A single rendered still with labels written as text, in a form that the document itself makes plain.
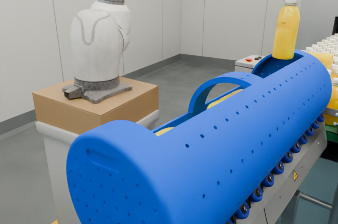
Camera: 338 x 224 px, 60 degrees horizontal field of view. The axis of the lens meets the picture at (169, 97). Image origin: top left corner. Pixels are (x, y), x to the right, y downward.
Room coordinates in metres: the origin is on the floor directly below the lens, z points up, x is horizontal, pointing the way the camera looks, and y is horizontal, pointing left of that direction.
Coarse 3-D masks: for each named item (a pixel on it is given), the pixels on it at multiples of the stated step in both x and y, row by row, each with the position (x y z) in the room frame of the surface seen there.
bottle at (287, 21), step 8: (288, 8) 0.96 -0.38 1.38; (296, 8) 0.96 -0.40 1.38; (280, 16) 0.97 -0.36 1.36; (288, 16) 0.95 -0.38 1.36; (296, 16) 0.95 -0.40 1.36; (280, 24) 0.96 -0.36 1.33; (288, 24) 0.95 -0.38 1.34; (296, 24) 0.95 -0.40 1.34; (280, 32) 0.96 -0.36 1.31; (288, 32) 0.95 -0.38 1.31; (296, 32) 0.95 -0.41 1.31; (280, 40) 0.95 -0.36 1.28; (288, 40) 0.94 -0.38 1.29; (280, 48) 0.95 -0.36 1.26; (288, 48) 0.94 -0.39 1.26; (272, 56) 0.98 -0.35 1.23; (280, 56) 0.95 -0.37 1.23; (288, 56) 0.94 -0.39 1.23
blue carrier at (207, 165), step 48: (192, 96) 0.78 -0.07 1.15; (240, 96) 0.60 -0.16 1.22; (288, 96) 0.70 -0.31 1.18; (96, 144) 0.41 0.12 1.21; (144, 144) 0.39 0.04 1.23; (192, 144) 0.42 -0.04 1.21; (240, 144) 0.48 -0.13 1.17; (288, 144) 0.64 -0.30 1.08; (96, 192) 0.42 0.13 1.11; (144, 192) 0.34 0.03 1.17; (192, 192) 0.35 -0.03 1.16; (240, 192) 0.44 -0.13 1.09
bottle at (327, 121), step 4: (332, 84) 1.14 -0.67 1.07; (332, 88) 1.13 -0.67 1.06; (336, 88) 1.12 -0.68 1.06; (332, 92) 1.12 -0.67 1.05; (336, 92) 1.11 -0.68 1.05; (332, 96) 1.12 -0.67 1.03; (336, 96) 1.11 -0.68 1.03; (332, 100) 1.12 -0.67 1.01; (336, 100) 1.11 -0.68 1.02; (328, 104) 1.12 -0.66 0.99; (332, 104) 1.11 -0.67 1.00; (336, 104) 1.11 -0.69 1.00; (332, 108) 1.11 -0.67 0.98; (336, 108) 1.11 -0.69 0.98; (324, 116) 1.13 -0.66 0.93; (328, 116) 1.12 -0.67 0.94; (332, 116) 1.11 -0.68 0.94; (324, 120) 1.13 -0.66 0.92; (328, 120) 1.12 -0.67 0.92; (332, 120) 1.11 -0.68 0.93; (336, 120) 1.11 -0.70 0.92; (328, 124) 1.11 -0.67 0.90; (332, 124) 1.11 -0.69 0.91
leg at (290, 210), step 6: (294, 198) 1.00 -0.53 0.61; (288, 204) 1.02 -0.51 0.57; (294, 204) 1.00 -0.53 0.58; (288, 210) 1.01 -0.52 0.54; (294, 210) 1.00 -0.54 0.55; (282, 216) 1.03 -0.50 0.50; (288, 216) 1.01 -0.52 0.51; (294, 216) 1.01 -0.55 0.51; (282, 222) 1.02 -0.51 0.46; (288, 222) 1.01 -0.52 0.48; (294, 222) 1.03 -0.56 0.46
